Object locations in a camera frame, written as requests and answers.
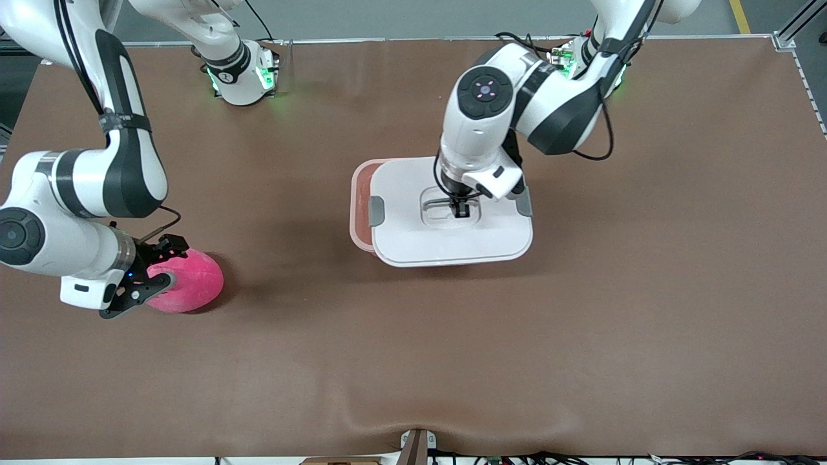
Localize white box lid grey clips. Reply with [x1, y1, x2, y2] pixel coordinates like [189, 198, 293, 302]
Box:
[368, 157, 534, 268]

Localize pink plush toy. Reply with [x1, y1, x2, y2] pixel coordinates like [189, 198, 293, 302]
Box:
[145, 249, 225, 315]

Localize pink translucent plastic box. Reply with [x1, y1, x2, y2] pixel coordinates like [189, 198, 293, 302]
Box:
[350, 158, 392, 254]

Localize brown table mat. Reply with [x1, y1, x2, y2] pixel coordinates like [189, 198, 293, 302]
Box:
[0, 37, 827, 460]

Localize yellow floor tape strip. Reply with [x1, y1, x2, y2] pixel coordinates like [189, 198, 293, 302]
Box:
[729, 0, 754, 35]

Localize black arm base cable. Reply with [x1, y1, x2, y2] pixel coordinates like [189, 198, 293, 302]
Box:
[494, 31, 553, 65]
[244, 0, 280, 46]

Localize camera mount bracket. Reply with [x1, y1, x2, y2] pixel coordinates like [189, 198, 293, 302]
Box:
[399, 428, 437, 465]

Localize aluminium frame post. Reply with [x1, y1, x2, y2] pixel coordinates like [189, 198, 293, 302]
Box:
[772, 0, 827, 54]

